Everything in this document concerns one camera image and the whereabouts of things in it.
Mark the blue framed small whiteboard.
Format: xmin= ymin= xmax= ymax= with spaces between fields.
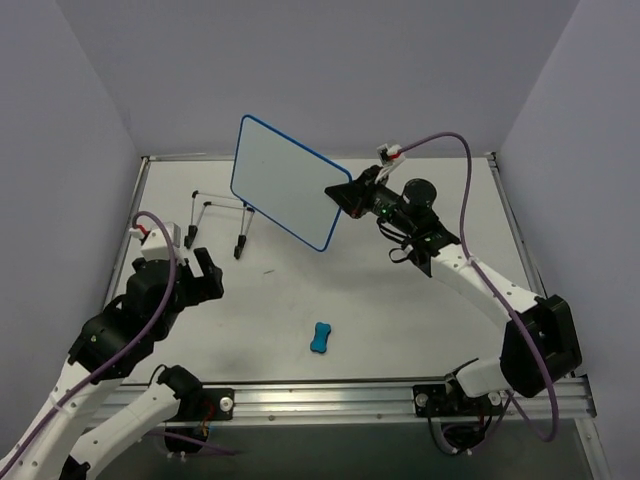
xmin=230 ymin=114 xmax=352 ymax=252

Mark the blue bone shaped eraser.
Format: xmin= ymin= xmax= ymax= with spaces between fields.
xmin=309 ymin=322 xmax=332 ymax=354

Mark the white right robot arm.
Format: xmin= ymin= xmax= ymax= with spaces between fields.
xmin=325 ymin=166 xmax=582 ymax=413

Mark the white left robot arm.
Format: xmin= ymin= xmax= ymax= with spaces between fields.
xmin=1 ymin=248 xmax=224 ymax=479

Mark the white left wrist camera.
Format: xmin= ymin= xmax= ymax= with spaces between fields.
xmin=128 ymin=222 xmax=182 ymax=262

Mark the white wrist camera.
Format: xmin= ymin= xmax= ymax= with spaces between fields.
xmin=375 ymin=144 xmax=406 ymax=184
xmin=128 ymin=222 xmax=182 ymax=262

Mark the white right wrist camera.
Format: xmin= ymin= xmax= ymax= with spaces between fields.
xmin=375 ymin=144 xmax=406 ymax=184

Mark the wire whiteboard stand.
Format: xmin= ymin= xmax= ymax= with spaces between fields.
xmin=184 ymin=190 xmax=256 ymax=260

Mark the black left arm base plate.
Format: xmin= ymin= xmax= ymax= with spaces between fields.
xmin=178 ymin=387 xmax=235 ymax=422

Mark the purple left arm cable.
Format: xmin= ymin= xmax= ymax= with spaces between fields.
xmin=0 ymin=210 xmax=236 ymax=464

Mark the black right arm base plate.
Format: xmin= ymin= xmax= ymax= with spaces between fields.
xmin=412 ymin=381 xmax=503 ymax=418

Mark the aluminium front rail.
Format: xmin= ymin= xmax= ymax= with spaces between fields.
xmin=52 ymin=375 xmax=599 ymax=431

